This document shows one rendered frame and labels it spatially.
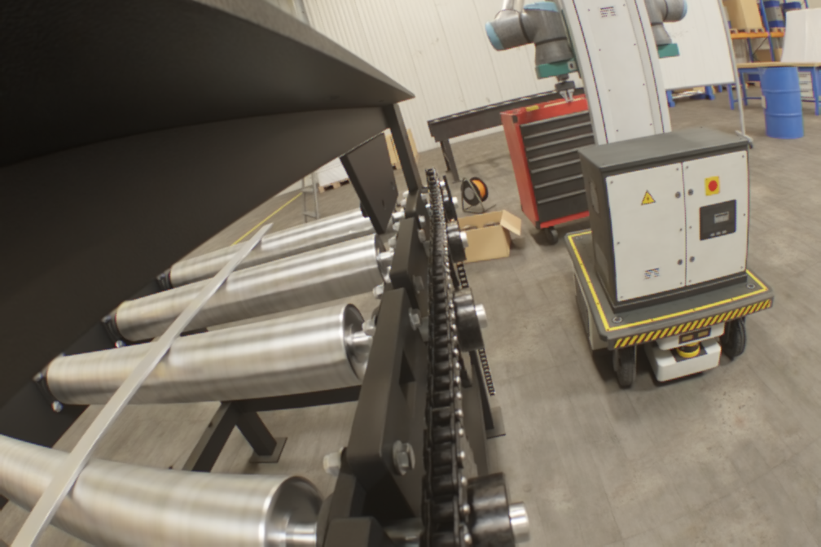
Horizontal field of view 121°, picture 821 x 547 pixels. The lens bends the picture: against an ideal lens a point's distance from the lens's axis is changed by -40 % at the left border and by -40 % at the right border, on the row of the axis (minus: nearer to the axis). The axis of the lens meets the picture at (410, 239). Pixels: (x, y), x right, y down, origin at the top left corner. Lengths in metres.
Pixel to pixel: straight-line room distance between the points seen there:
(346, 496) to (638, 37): 1.67
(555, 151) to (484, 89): 8.03
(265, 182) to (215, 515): 0.25
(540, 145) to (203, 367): 2.29
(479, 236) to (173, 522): 2.56
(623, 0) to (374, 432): 1.65
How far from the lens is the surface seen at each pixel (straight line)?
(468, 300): 0.48
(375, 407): 0.30
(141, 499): 0.40
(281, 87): 0.19
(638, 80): 1.68
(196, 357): 0.62
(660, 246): 1.35
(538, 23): 1.72
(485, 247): 2.74
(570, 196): 2.67
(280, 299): 0.83
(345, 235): 1.05
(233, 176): 0.22
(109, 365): 0.81
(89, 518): 0.48
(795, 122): 5.68
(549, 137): 2.56
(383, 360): 0.34
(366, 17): 10.85
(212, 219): 0.19
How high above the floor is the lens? 1.13
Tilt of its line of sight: 18 degrees down
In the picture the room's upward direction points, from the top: 17 degrees counter-clockwise
